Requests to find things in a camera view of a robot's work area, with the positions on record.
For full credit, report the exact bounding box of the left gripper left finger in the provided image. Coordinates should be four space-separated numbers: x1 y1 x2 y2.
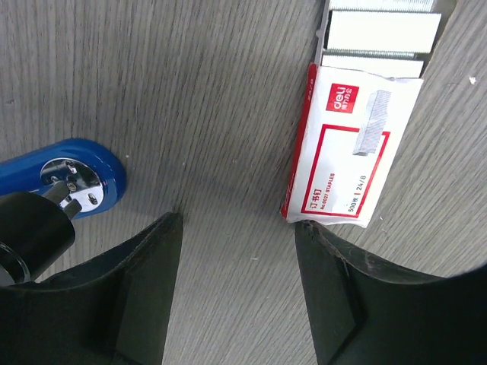
1 213 183 364

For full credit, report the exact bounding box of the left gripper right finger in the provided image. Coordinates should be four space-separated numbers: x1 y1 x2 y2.
295 221 486 364

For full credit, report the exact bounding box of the blue black stapler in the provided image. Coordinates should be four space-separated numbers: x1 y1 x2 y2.
1 138 126 286

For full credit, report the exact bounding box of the red white staple box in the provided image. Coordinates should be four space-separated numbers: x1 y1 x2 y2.
282 1 456 227

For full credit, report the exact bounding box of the staple strip in box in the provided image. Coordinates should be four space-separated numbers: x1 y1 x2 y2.
326 11 441 53
323 49 418 60

